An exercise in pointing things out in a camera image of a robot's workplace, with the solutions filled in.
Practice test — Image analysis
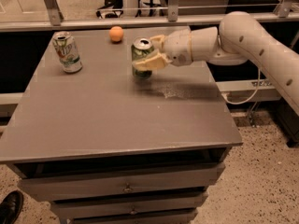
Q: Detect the white 7up can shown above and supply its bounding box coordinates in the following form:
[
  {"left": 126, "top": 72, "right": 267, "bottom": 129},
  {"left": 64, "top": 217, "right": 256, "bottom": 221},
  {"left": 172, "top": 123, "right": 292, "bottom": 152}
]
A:
[{"left": 52, "top": 31, "right": 83, "bottom": 74}]

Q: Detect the grey drawer cabinet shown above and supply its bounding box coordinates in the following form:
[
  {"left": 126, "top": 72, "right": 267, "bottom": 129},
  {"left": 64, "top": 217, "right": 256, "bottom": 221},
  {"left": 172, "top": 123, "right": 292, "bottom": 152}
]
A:
[{"left": 0, "top": 29, "right": 242, "bottom": 224}]

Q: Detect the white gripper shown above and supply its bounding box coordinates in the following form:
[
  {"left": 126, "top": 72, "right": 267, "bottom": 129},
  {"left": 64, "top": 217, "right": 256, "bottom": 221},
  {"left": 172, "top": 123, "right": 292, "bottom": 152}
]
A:
[{"left": 132, "top": 29, "right": 192, "bottom": 71}]

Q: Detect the orange fruit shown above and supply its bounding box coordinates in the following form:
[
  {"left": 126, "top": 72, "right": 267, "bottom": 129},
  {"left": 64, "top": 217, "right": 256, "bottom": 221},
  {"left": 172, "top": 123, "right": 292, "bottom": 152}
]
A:
[{"left": 109, "top": 26, "right": 124, "bottom": 43}]

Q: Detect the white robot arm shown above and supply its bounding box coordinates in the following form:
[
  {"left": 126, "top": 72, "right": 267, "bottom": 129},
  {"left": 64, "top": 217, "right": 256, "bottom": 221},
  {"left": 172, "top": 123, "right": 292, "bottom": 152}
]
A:
[{"left": 133, "top": 11, "right": 299, "bottom": 114}]

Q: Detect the black shoe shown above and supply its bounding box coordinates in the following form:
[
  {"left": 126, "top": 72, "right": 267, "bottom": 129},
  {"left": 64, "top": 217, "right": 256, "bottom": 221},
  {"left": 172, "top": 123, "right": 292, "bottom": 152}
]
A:
[{"left": 0, "top": 190, "right": 23, "bottom": 224}]

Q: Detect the grey metal railing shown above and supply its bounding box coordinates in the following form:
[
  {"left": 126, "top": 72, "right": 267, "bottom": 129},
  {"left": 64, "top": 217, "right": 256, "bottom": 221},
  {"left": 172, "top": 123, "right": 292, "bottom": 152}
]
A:
[{"left": 0, "top": 0, "right": 299, "bottom": 33}]

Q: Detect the black office chair base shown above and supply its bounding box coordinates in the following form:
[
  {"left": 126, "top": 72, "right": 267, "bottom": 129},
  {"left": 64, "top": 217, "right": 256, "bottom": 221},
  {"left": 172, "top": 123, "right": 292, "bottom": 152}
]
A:
[{"left": 96, "top": 0, "right": 123, "bottom": 19}]

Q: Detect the green soda can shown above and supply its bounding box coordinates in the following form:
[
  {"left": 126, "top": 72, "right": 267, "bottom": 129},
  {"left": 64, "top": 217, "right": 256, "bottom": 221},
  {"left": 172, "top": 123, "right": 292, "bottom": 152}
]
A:
[{"left": 131, "top": 37, "right": 154, "bottom": 79}]

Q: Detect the white cable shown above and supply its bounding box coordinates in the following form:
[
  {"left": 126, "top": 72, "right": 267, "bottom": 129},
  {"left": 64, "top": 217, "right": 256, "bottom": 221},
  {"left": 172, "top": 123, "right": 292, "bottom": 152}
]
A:
[{"left": 221, "top": 68, "right": 262, "bottom": 105}]

